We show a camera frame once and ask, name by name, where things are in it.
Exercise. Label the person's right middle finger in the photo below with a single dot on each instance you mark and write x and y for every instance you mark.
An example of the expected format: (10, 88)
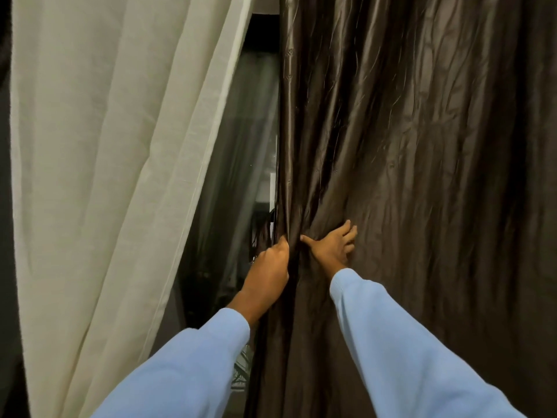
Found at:
(350, 233)

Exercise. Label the glass window pane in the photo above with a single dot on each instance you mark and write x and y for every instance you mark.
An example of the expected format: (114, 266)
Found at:
(235, 191)

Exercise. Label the person's right forearm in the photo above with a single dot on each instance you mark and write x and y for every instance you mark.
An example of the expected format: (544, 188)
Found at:
(404, 356)

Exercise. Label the person's left thumb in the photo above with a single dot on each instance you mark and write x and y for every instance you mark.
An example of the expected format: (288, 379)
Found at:
(282, 244)

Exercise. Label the person's right thumb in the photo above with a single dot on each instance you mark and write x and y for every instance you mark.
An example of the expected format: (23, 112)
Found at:
(308, 240)

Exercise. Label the person's left hand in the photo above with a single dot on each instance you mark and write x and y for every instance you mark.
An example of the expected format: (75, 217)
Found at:
(265, 276)

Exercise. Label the dark brown satin curtain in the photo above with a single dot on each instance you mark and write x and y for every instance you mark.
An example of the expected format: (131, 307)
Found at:
(413, 169)

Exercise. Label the white sheer curtain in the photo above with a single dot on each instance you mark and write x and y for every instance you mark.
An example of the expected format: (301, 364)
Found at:
(117, 169)

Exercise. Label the person's left forearm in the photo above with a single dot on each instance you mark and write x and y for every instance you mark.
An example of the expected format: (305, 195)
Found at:
(191, 365)

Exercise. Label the person's right hand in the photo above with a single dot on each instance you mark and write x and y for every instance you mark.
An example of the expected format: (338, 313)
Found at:
(330, 253)

